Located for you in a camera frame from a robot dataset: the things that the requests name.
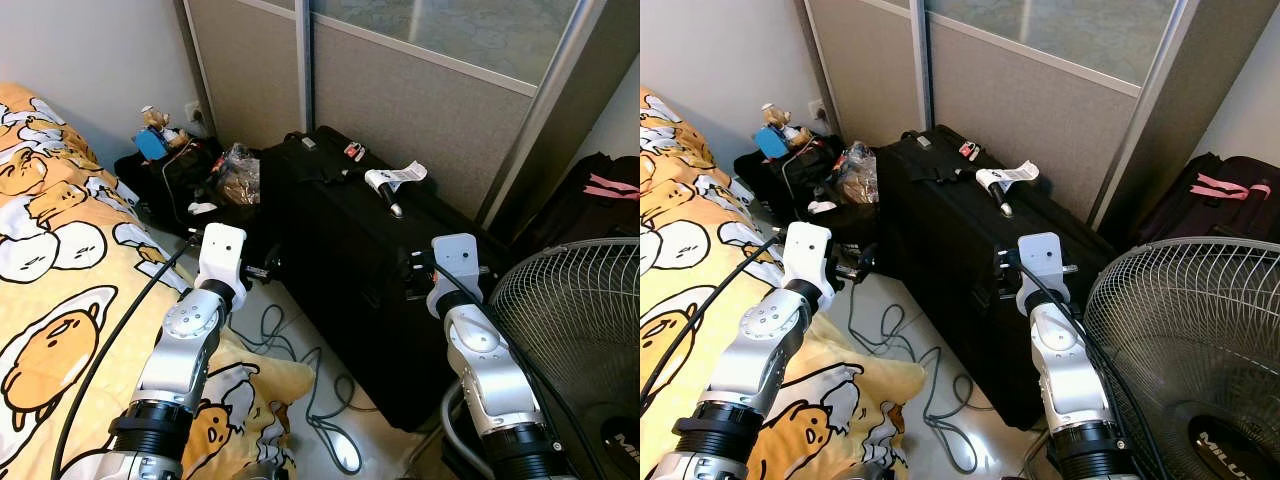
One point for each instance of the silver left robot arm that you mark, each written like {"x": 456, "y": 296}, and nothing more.
{"x": 765, "y": 350}
{"x": 185, "y": 350}

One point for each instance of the large black suitcase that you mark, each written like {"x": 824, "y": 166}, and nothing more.
{"x": 340, "y": 300}
{"x": 950, "y": 300}

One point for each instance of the small white object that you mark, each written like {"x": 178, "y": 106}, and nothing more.
{"x": 203, "y": 208}
{"x": 822, "y": 207}

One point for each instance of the clear plastic bag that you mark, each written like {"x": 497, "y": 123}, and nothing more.
{"x": 858, "y": 178}
{"x": 238, "y": 180}

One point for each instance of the white paper luggage tag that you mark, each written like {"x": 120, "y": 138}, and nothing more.
{"x": 1005, "y": 176}
{"x": 395, "y": 177}

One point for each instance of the black backpack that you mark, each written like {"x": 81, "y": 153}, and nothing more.
{"x": 175, "y": 185}
{"x": 790, "y": 185}

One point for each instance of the small red white luggage lock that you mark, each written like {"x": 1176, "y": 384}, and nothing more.
{"x": 355, "y": 152}
{"x": 968, "y": 150}

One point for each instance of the small blue object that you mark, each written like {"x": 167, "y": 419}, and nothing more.
{"x": 771, "y": 143}
{"x": 152, "y": 145}

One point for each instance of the grey curved tube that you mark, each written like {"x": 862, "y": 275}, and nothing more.
{"x": 450, "y": 425}

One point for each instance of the yellow cartoon egg blanket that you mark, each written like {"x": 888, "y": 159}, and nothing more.
{"x": 690, "y": 250}
{"x": 60, "y": 250}

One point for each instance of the grey sliding door wardrobe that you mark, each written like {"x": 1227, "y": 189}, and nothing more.
{"x": 1030, "y": 110}
{"x": 420, "y": 110}

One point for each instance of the small brown toy figure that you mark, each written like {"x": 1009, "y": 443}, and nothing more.
{"x": 773, "y": 116}
{"x": 153, "y": 118}

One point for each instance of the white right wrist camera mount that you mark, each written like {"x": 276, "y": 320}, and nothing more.
{"x": 458, "y": 260}
{"x": 1042, "y": 262}

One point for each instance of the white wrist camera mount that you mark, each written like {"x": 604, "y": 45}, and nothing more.
{"x": 808, "y": 250}
{"x": 222, "y": 250}
{"x": 1042, "y": 262}
{"x": 458, "y": 260}

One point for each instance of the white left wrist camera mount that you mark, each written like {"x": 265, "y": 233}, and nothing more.
{"x": 222, "y": 250}
{"x": 808, "y": 250}

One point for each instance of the white wall socket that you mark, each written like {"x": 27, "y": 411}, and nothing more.
{"x": 817, "y": 110}
{"x": 194, "y": 112}

